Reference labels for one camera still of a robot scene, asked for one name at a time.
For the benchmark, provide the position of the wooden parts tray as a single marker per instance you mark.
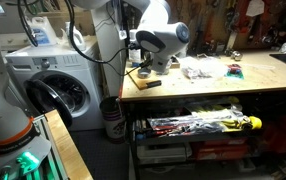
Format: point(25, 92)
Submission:
point(175, 64)

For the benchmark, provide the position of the green plastic clamp part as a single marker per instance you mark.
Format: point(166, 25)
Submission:
point(26, 163)

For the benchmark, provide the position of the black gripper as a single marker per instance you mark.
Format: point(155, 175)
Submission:
point(147, 61)

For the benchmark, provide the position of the brown tool pegboard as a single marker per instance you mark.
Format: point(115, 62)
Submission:
point(216, 23)

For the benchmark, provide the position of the black tool drawer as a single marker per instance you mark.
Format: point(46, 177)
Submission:
point(183, 138)

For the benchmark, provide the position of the yellow round tool end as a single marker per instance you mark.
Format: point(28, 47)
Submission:
point(255, 122)

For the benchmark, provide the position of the red box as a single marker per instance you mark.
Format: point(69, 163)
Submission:
point(221, 150)

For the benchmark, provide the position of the striped dark cup bin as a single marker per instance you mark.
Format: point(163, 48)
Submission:
point(113, 120)

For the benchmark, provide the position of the clear plastic bag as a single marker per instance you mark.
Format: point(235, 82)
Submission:
point(203, 68)

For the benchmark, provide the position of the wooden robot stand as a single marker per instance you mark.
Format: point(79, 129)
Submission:
point(66, 146)

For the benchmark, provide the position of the silver metal knob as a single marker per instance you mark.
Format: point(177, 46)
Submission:
point(236, 55)

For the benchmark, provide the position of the green circuit board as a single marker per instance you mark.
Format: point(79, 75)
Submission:
point(234, 72)

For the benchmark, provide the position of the blue label detergent bottle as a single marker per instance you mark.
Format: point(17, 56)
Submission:
point(42, 31)

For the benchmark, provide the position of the white paper sheet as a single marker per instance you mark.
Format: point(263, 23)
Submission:
point(255, 7)

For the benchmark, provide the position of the white washing machine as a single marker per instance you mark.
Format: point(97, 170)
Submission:
point(66, 56)

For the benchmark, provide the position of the silver metal bowl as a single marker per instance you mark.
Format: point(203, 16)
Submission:
point(144, 73)

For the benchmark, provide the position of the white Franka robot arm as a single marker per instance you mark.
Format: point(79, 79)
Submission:
point(3, 113)

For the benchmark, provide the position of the clear bag of tools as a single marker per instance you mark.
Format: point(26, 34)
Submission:
point(196, 121)

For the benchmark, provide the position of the white plastic detergent jug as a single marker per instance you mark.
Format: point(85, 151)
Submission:
point(77, 39)

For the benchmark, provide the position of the small black battery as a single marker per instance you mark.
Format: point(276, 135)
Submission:
point(150, 84)
point(158, 82)

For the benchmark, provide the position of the window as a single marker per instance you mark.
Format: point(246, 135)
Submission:
point(1, 9)

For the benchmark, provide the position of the white hanging tag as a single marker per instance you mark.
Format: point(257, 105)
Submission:
point(123, 34)

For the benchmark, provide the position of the wooden cutting board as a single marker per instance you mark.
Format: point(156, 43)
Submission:
point(136, 80)

